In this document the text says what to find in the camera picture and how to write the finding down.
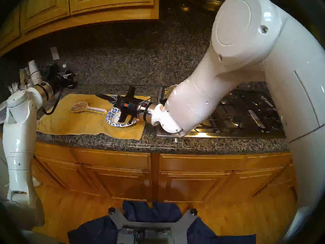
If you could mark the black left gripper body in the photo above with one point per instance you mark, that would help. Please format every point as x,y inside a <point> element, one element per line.
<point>60,80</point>

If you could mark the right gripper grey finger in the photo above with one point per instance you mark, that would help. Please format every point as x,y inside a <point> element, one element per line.
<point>113,102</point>
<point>111,96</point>

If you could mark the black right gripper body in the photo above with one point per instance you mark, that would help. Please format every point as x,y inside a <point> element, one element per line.
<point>134,111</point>

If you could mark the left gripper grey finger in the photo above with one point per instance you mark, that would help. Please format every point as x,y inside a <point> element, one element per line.
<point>73,83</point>

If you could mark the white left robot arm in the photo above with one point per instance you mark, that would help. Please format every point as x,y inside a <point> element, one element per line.
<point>20,144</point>

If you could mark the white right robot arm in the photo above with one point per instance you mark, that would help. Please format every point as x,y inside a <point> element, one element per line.
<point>228,68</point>

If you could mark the blue patterned paper bowl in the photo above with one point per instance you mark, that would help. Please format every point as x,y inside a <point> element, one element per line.
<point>110,119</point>

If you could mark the patterned ceramic spoon rest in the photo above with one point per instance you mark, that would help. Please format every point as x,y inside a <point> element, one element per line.
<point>79,106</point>

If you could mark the grey ceramic bowl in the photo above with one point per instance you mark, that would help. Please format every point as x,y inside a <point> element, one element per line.
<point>2,111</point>

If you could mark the soy sauce bottle white cap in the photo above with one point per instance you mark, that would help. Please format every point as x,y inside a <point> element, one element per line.
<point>64,66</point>

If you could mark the stack of white paper cups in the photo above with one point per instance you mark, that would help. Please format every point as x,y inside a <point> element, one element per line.
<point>34,70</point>

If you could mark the thin wooden sticks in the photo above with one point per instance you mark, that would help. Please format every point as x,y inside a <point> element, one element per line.
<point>27,72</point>

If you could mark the flat wooden utensil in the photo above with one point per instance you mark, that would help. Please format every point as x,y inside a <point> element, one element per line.
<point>22,77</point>

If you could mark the stainless steel pot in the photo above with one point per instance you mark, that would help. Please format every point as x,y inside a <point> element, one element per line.
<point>168,89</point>

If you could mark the yellow cloth mat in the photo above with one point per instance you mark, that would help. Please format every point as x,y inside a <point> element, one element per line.
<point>76,126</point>

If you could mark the wooden base cabinet row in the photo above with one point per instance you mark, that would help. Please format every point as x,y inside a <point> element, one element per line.
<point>122,185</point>

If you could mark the dark blue cloth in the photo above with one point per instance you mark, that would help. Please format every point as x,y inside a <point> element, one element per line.
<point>152,210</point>

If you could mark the black round base knob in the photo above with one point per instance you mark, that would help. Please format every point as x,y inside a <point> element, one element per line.
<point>193,212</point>
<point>111,210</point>

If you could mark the steel gas cooktop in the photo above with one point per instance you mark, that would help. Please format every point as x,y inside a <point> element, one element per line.
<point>241,111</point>

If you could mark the grey power strip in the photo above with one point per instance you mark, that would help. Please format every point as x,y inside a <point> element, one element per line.
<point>147,231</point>

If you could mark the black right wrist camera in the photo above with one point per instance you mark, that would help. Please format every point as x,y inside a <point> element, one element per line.
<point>126,104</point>

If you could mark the white wall outlet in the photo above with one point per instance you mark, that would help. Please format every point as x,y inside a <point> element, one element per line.
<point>54,53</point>

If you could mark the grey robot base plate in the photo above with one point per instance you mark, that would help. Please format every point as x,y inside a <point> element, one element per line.
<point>182,228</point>

